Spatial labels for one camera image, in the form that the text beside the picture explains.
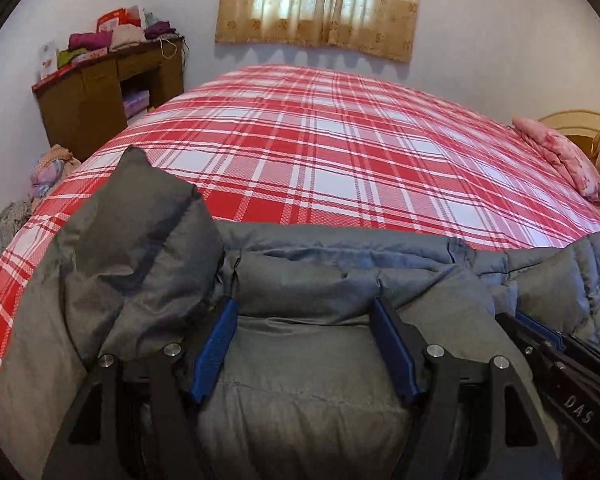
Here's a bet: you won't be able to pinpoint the pink pillow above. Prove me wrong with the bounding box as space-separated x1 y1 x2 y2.
511 116 600 204

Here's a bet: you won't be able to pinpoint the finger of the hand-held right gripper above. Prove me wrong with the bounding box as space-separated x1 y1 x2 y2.
514 311 600 386
496 312 569 386

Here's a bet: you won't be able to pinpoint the brown wooden desk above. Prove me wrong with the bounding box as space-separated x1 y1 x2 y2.
31 35 187 162

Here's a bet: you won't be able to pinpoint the red plaid bed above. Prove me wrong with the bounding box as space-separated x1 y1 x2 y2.
0 64 600 446

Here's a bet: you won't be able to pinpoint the pink clothes pile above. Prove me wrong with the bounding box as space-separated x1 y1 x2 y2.
29 144 81 201

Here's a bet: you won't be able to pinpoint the grey puffer jacket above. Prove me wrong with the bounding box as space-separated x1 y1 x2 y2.
0 146 600 480

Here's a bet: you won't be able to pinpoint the red box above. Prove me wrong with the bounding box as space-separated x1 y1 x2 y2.
96 6 146 31

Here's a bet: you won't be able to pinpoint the grey patterned clothes pile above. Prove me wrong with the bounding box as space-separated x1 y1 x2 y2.
0 200 33 248

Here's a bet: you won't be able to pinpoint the pink flat box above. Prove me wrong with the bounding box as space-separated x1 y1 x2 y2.
71 46 110 64

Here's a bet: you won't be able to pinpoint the stack of pastel boxes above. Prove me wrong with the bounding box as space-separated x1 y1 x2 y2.
122 89 151 117

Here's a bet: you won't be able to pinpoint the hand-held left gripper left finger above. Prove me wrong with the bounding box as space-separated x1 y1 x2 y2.
40 299 239 480

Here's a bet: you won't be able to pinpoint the magenta folded clothes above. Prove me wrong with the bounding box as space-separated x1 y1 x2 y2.
68 30 113 52

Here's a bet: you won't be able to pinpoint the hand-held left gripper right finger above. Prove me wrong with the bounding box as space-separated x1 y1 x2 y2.
370 297 563 480

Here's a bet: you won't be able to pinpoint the cream wooden bed headboard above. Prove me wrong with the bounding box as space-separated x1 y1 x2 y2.
537 85 600 231

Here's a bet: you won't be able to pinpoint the green folded cloth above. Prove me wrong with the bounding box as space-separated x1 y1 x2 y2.
56 47 88 67

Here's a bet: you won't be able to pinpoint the white card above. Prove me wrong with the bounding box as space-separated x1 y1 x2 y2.
39 41 60 81

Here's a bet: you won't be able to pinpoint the beige patterned window curtain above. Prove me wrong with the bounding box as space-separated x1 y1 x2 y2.
215 0 425 63

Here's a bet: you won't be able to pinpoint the purple folded clothes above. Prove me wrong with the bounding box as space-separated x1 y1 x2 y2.
144 19 173 40

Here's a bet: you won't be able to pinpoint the beige folded clothes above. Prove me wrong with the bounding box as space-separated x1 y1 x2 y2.
111 24 147 47

